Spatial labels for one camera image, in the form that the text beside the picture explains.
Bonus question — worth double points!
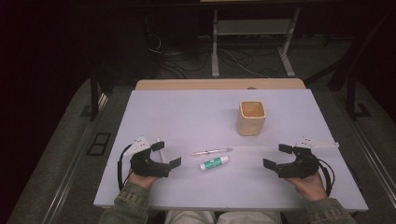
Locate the black metal stand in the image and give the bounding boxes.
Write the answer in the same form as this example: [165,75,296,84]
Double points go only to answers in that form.
[303,8,396,121]
[79,68,109,122]

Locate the person's left leg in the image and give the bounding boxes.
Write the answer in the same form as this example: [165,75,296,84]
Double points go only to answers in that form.
[163,210,217,224]

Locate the person's leg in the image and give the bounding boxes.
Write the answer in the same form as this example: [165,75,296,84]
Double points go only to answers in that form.
[163,210,217,224]
[216,210,283,224]

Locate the white green glue stick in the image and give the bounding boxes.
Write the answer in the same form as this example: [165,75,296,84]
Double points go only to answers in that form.
[199,155,231,172]

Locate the black floor socket frame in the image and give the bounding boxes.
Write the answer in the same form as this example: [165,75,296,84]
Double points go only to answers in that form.
[86,132,112,157]

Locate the beige square cup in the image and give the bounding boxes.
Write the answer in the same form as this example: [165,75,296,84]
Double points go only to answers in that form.
[236,99,268,137]

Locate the right hand-held gripper black cable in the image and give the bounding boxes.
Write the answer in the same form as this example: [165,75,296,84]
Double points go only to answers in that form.
[317,158,336,198]

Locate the person's right leg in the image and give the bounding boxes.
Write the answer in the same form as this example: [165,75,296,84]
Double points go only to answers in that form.
[216,210,283,224]

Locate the dark floor cable bundle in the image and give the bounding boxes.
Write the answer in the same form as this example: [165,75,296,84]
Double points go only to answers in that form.
[144,15,213,79]

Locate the person's left hand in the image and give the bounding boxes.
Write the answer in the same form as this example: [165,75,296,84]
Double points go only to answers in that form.
[128,170,159,190]

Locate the clear pen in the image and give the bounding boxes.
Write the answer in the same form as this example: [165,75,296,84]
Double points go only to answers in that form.
[190,147,234,157]

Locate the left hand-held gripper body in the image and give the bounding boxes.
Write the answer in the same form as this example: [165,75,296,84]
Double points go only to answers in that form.
[124,135,171,179]

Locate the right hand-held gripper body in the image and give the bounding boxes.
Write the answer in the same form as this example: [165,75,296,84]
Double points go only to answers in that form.
[276,135,340,180]

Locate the person's right hand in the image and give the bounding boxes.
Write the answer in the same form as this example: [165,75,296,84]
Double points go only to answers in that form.
[286,171,329,203]

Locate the aluminium floor rail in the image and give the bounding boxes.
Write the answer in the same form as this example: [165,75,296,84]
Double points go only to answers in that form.
[335,101,396,202]
[40,92,110,224]

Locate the white metal stand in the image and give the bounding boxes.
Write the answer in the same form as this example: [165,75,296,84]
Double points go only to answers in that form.
[210,7,302,78]

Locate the white floor cable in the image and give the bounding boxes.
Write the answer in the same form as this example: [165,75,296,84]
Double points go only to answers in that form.
[221,49,271,79]

